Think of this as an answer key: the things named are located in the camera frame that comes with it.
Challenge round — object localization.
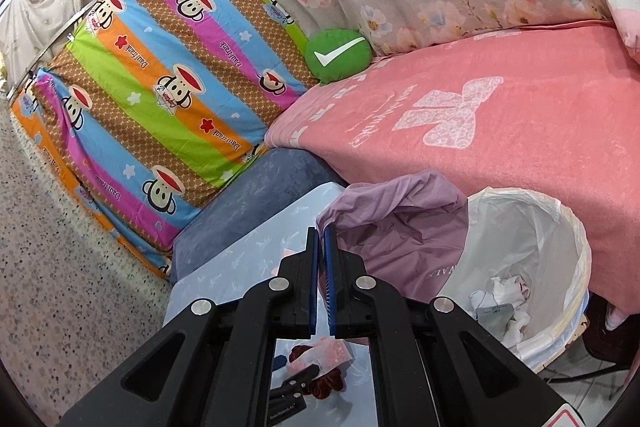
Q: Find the pink printed pillow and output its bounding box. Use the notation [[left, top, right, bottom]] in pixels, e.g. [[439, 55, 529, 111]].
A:
[[597, 0, 640, 64]]

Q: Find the purple cloth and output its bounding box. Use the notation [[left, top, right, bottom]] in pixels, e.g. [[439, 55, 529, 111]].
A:
[[316, 169, 471, 301]]

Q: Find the striped cartoon monkey sheet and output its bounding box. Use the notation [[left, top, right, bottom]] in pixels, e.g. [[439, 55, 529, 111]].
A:
[[10, 0, 321, 280]]

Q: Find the pink blanket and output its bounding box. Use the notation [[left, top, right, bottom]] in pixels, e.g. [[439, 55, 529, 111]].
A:
[[265, 19, 640, 310]]

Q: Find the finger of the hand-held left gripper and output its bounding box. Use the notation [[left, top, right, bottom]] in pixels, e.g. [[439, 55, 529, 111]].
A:
[[270, 364, 320, 403]]

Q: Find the green round check-mark pillow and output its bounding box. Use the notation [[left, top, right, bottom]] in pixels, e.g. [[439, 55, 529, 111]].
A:
[[305, 29, 373, 86]]

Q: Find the white lined waste basket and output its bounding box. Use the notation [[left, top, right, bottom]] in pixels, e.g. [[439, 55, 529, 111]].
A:
[[437, 187, 593, 373]]

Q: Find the blue grey cushion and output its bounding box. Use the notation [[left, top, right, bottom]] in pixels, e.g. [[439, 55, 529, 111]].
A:
[[170, 148, 351, 284]]

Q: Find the beige hanging cloth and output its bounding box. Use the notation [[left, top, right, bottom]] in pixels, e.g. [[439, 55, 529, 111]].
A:
[[0, 0, 97, 80]]

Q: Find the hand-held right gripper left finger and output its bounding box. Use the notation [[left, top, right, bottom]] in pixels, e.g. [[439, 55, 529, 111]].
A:
[[60, 227, 319, 427]]

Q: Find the crumpled white cloth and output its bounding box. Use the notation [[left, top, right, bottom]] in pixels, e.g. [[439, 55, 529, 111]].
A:
[[470, 274, 533, 349]]

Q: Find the dark red lace cloth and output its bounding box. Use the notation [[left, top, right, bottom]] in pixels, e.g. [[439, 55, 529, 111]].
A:
[[287, 341, 351, 399]]

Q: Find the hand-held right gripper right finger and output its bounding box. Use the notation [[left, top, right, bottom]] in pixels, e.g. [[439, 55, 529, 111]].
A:
[[323, 225, 571, 427]]

